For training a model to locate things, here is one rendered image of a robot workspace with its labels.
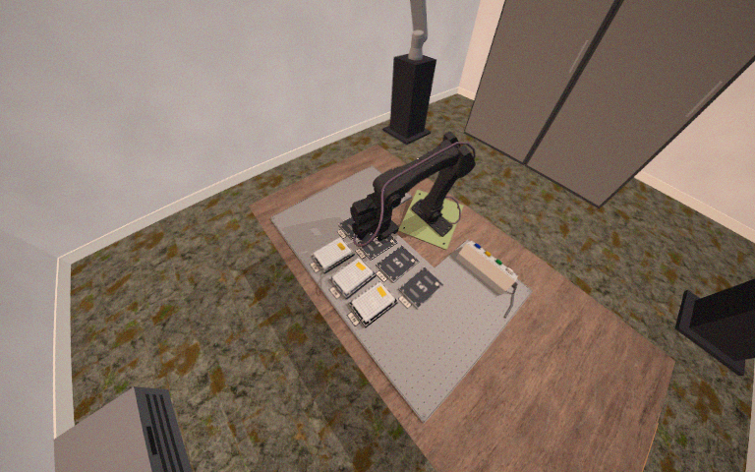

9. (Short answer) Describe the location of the white control panel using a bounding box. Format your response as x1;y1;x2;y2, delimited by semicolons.
456;241;518;301

